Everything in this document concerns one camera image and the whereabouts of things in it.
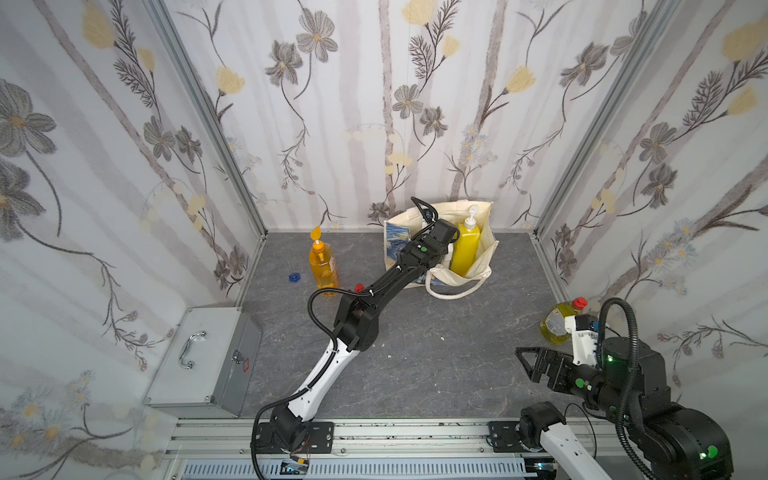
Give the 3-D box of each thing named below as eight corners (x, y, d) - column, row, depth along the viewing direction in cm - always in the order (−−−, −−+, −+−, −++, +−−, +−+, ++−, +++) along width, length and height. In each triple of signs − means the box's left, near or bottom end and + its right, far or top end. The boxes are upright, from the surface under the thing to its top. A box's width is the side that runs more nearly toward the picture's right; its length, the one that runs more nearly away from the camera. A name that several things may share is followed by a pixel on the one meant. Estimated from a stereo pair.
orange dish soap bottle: (318, 291, 103) (303, 245, 84) (322, 274, 108) (308, 226, 89) (338, 291, 103) (327, 245, 84) (341, 274, 108) (331, 227, 89)
